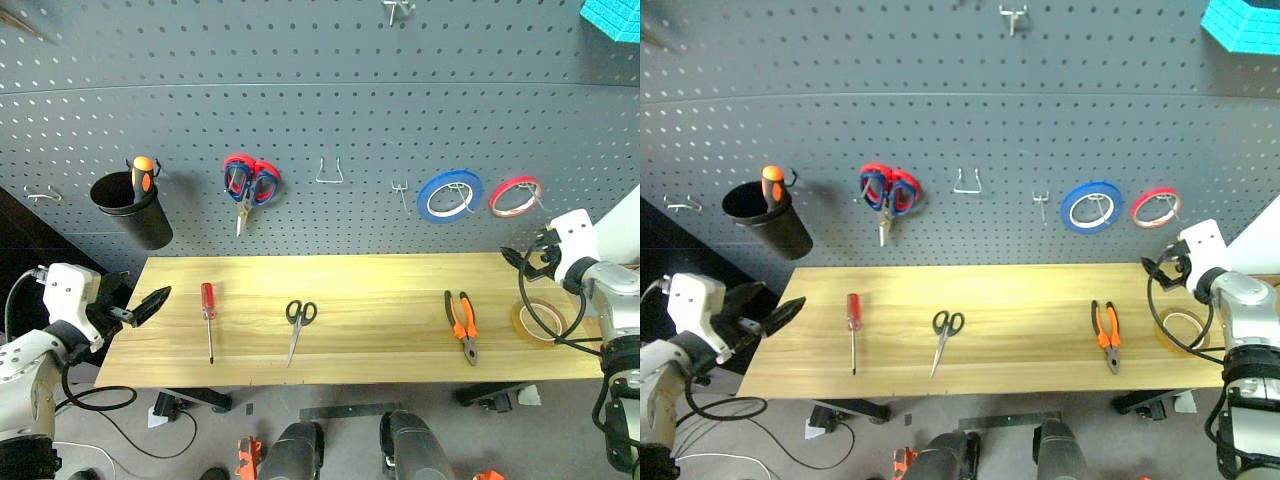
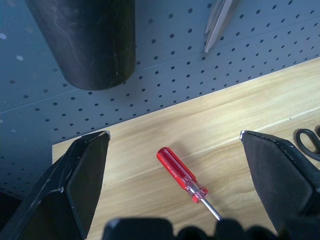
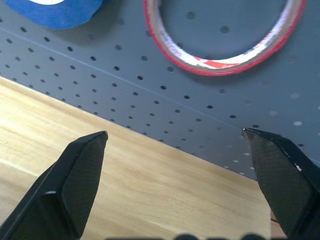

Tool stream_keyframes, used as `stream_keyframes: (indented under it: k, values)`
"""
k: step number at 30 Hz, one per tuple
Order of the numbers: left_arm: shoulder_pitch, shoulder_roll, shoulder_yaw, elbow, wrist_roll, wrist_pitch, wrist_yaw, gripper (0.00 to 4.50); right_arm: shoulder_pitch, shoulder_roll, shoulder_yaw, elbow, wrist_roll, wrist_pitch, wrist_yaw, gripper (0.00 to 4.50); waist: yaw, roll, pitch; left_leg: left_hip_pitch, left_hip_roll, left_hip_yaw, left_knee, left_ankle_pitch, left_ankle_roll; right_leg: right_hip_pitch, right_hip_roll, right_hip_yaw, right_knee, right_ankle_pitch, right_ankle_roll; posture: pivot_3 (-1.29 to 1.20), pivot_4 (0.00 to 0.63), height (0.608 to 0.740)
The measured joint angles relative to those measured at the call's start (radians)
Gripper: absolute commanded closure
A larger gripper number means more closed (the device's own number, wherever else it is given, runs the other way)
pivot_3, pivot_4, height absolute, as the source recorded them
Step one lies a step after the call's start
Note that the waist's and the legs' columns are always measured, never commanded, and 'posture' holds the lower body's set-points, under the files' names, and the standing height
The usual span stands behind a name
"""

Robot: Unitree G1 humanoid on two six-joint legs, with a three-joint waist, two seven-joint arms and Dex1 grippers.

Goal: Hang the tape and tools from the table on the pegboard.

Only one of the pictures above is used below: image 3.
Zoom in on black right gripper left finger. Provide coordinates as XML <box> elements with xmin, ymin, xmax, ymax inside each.
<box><xmin>0</xmin><ymin>130</ymin><xmax>109</xmax><ymax>240</ymax></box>

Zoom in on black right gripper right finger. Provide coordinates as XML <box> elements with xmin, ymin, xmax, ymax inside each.
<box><xmin>241</xmin><ymin>127</ymin><xmax>320</xmax><ymax>240</ymax></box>

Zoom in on grey perforated pegboard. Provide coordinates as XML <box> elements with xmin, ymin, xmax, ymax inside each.
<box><xmin>0</xmin><ymin>0</ymin><xmax>320</xmax><ymax>185</ymax></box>

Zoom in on red tape roll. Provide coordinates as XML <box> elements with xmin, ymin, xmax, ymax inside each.
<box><xmin>143</xmin><ymin>0</ymin><xmax>308</xmax><ymax>77</ymax></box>

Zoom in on blue tape roll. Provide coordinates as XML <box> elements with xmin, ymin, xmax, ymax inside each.
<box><xmin>1</xmin><ymin>0</ymin><xmax>105</xmax><ymax>30</ymax></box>

